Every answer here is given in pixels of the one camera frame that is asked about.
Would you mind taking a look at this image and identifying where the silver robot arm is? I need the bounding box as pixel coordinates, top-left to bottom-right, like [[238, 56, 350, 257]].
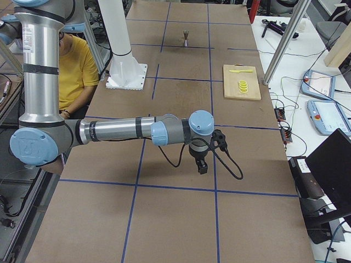
[[10, 1, 214, 174]]

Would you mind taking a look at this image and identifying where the upper blue teach pendant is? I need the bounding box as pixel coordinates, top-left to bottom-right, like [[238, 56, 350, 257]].
[[301, 70, 336, 100]]

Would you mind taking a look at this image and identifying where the wooden cutting board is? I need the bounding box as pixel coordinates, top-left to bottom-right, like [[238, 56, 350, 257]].
[[223, 65, 261, 101]]

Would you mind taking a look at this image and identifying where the wooden plank upright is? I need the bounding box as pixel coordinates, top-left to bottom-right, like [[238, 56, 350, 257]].
[[324, 24, 351, 67]]

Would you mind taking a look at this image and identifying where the small electronics board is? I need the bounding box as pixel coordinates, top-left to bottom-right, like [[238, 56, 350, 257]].
[[274, 107, 286, 121], [280, 127, 292, 145]]

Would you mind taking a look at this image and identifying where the yellow plastic knife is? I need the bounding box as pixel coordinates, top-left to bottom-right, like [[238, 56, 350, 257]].
[[229, 69, 254, 73]]

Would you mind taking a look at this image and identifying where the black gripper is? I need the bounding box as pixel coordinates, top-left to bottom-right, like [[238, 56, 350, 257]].
[[189, 140, 209, 174]]

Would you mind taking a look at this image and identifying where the black monitor with stand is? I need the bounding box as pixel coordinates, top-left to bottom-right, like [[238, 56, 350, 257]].
[[300, 128, 350, 244]]

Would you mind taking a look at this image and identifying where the black folded tripod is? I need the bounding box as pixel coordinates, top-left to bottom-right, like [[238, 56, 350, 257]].
[[261, 19, 288, 38]]

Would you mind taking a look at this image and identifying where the person in yellow shirt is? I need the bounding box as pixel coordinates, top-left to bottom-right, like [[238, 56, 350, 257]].
[[59, 32, 99, 119]]

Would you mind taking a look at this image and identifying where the right black braided cable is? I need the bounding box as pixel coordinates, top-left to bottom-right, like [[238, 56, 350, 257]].
[[156, 136, 244, 180]]

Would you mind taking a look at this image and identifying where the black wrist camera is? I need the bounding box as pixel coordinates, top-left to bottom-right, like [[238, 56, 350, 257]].
[[212, 129, 228, 152]]

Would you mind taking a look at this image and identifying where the blue teach pendant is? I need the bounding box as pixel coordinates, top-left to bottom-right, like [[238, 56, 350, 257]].
[[301, 70, 336, 100], [307, 100, 350, 136]]

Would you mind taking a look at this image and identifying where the aluminium frame post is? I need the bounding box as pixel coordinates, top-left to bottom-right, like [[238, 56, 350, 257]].
[[263, 0, 311, 85]]

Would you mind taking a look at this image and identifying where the black box on table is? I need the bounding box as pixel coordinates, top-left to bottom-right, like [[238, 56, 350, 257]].
[[288, 156, 324, 200]]

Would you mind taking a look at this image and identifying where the grey office chair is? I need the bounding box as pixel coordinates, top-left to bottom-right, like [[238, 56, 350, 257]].
[[315, 1, 350, 50]]

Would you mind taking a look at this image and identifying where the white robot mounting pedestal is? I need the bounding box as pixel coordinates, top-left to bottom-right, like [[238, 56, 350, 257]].
[[98, 0, 148, 90]]

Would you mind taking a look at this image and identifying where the lower blue teach pendant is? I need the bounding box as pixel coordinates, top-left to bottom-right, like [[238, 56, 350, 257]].
[[307, 100, 350, 136]]

